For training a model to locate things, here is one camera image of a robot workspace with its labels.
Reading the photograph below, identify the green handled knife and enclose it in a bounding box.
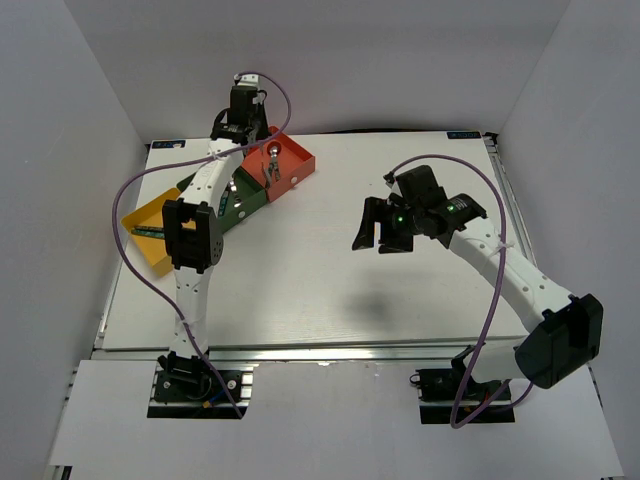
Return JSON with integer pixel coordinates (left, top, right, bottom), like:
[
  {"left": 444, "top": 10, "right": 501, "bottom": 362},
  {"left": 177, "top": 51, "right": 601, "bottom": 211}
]
[{"left": 131, "top": 227, "right": 164, "bottom": 238}]

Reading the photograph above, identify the blue table label sticker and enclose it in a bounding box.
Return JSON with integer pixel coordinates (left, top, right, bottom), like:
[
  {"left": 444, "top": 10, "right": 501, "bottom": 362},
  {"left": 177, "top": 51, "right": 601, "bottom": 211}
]
[{"left": 446, "top": 131, "right": 482, "bottom": 140}]

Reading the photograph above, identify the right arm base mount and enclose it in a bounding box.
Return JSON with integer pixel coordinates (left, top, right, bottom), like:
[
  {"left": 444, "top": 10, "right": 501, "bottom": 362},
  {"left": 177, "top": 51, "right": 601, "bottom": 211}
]
[{"left": 409, "top": 368, "right": 515, "bottom": 425}]

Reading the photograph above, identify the green handled spoon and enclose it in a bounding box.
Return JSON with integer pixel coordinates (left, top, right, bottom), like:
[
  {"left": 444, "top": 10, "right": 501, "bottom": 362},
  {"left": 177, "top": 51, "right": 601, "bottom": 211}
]
[{"left": 271, "top": 156, "right": 281, "bottom": 181}]

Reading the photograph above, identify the pink handled fork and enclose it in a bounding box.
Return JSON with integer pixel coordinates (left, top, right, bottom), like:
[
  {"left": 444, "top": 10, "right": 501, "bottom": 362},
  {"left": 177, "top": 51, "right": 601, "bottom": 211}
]
[{"left": 217, "top": 191, "right": 228, "bottom": 218}]

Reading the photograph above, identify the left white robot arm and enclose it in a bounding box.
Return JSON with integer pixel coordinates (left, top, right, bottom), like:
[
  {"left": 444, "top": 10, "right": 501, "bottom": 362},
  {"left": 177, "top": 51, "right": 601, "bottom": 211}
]
[{"left": 162, "top": 75, "right": 269, "bottom": 359}]

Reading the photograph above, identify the pink handled spoon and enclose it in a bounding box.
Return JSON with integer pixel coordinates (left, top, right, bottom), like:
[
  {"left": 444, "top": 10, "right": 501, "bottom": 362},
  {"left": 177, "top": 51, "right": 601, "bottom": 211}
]
[{"left": 260, "top": 146, "right": 271, "bottom": 188}]

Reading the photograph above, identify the silver fork bent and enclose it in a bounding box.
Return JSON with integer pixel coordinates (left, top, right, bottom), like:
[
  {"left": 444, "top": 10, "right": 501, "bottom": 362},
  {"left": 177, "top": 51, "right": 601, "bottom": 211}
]
[{"left": 229, "top": 181, "right": 242, "bottom": 208}]

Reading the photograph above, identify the green tray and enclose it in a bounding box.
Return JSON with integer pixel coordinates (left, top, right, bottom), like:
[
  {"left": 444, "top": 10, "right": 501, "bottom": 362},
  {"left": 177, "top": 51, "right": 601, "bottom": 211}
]
[{"left": 175, "top": 167, "right": 266, "bottom": 236}]

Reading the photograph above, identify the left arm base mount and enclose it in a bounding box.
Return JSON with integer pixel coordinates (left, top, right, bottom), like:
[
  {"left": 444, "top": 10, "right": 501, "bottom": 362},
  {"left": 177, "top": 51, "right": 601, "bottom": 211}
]
[{"left": 147, "top": 352, "right": 253, "bottom": 420}]

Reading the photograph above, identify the yellow tray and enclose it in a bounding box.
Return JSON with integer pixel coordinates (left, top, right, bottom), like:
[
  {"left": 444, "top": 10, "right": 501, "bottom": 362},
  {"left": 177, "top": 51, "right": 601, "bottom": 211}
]
[{"left": 121, "top": 183, "right": 224, "bottom": 277}]

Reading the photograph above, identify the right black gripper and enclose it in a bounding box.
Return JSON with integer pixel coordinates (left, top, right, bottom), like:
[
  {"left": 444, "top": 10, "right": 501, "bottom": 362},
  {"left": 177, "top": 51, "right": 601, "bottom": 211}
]
[{"left": 351, "top": 197, "right": 422, "bottom": 255}]

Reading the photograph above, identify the red tray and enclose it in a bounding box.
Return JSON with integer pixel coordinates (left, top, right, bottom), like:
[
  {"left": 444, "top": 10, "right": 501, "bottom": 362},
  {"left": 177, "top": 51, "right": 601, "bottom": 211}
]
[{"left": 242, "top": 133, "right": 316, "bottom": 203}]

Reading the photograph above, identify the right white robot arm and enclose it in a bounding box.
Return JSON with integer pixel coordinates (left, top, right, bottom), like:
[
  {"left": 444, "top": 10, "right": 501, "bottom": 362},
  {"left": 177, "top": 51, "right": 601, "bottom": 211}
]
[{"left": 352, "top": 165, "right": 604, "bottom": 399}]

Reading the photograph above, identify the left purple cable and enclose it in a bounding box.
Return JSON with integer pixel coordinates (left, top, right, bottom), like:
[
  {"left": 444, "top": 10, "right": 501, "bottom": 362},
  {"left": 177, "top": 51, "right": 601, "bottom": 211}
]
[{"left": 112, "top": 71, "right": 292, "bottom": 416}]

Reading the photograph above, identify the aluminium table frame rail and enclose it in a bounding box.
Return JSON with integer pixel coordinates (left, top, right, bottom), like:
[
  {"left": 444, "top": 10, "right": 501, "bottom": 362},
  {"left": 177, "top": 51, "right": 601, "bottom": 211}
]
[{"left": 90, "top": 337, "right": 523, "bottom": 363}]

